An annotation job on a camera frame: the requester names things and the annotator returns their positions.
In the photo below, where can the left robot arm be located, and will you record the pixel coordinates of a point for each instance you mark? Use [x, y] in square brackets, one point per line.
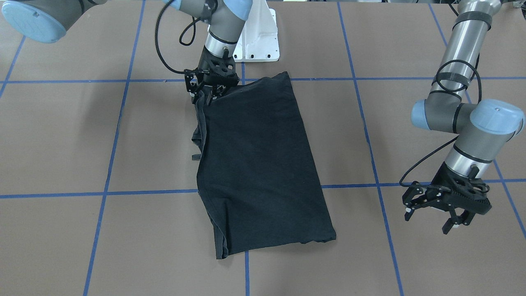
[481, 126]

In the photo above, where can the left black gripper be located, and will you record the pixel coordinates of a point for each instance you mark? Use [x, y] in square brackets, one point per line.
[436, 181]

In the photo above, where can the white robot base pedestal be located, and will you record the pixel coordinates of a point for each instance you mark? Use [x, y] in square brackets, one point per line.
[259, 40]

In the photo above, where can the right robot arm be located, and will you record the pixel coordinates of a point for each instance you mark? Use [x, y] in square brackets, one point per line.
[48, 21]

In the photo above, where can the black graphic t-shirt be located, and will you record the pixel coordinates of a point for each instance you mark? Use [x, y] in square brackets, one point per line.
[256, 175]

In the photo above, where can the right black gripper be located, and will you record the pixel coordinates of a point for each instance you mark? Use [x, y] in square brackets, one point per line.
[203, 67]

